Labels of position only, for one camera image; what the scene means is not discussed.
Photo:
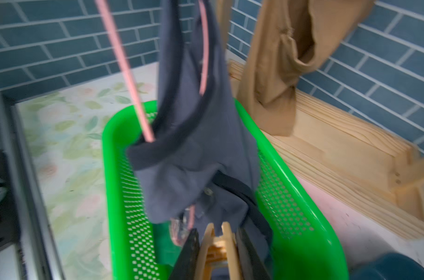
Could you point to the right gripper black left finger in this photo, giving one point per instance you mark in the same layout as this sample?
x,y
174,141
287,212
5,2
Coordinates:
x,y
185,266

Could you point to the green plastic basket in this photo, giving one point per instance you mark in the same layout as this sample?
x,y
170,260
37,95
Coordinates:
x,y
305,246

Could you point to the dark grey tank top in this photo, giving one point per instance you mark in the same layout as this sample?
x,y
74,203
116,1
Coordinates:
x,y
203,155

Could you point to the dark teal plastic tray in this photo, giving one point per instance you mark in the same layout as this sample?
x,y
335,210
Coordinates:
x,y
390,266

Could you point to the wooden clothes rack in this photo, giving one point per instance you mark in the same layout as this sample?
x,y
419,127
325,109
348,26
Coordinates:
x,y
359,125

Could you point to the green tank top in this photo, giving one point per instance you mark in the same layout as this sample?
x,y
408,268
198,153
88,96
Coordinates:
x,y
166,252

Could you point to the pink wire hanger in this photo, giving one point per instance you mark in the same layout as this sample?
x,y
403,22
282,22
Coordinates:
x,y
180,227

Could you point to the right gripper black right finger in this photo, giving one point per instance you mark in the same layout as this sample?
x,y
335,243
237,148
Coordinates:
x,y
252,267

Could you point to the tan tank top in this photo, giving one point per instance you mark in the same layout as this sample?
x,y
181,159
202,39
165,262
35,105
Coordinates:
x,y
292,38

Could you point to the yellow clothespin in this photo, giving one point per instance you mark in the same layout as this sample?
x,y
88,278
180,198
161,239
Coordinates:
x,y
216,252

